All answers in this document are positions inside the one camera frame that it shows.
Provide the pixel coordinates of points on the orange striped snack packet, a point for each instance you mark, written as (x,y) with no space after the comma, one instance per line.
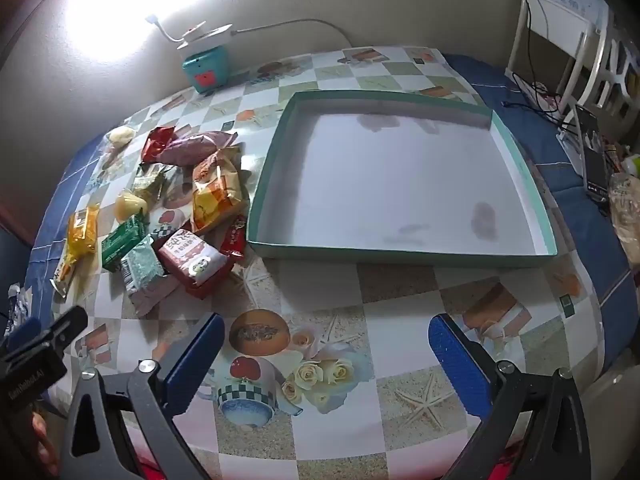
(215,195)

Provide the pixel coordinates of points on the long yellow snack packet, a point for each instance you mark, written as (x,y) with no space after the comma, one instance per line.
(82,232)

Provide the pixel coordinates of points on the purple cake roll packet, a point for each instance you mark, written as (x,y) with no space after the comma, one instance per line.
(195,147)

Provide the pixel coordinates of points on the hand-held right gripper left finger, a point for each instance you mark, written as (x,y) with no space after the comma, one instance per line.
(195,360)

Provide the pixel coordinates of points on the small red snack packet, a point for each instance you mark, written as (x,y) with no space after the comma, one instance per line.
(234,237)

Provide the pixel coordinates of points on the shallow green cardboard box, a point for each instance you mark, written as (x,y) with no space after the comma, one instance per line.
(400,170)

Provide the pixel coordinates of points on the red foil snack packet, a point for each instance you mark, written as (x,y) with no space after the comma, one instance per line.
(157,142)

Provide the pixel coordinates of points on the speckled green snack packet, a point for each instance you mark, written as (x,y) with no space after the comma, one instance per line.
(142,265)

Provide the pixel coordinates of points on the white gooseneck plug-in lamp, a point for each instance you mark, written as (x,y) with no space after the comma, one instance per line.
(152,20)

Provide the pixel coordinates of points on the small teal box red label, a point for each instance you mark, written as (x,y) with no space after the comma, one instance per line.
(205,67)

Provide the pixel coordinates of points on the black electronic device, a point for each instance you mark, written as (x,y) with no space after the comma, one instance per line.
(592,160)

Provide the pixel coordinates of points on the white chair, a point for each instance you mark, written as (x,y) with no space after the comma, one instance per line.
(600,60)

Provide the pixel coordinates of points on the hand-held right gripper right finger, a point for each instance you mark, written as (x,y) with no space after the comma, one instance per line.
(460,370)

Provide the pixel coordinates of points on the clear plastic bag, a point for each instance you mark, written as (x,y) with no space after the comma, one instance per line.
(625,210)

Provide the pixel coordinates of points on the yellow cake in clear wrapper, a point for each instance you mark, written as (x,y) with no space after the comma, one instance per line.
(129,205)
(120,136)

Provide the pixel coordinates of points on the green and white snack packet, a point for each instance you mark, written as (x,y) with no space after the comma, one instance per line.
(150,180)

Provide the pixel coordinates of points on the pale pink snack packet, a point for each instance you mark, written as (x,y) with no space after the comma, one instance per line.
(152,300)

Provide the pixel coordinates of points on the white power strip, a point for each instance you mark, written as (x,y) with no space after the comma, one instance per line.
(210,35)

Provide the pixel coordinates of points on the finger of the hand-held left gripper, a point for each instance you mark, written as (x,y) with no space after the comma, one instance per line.
(67,327)
(22,332)

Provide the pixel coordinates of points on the person's left hand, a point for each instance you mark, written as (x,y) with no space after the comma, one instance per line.
(45,440)

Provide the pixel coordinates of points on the red and white snack packet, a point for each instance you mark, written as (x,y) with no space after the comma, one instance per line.
(192,260)

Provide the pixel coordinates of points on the dark green snack packet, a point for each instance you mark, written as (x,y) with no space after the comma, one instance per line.
(122,242)

